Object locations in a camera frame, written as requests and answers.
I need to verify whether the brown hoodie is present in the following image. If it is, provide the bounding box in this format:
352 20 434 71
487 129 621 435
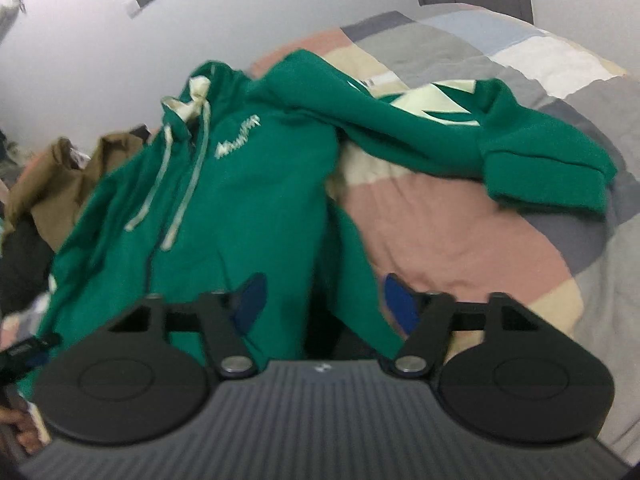
4 126 150 252

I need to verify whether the green hoodie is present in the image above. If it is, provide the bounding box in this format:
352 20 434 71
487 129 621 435
38 50 617 365

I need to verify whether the left hand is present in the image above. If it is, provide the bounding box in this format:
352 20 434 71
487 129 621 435
0 406 42 454

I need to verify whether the patchwork bed quilt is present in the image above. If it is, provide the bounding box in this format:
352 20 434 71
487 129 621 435
0 1 640 453

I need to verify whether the black garment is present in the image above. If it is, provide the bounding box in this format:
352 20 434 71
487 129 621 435
1 216 54 316

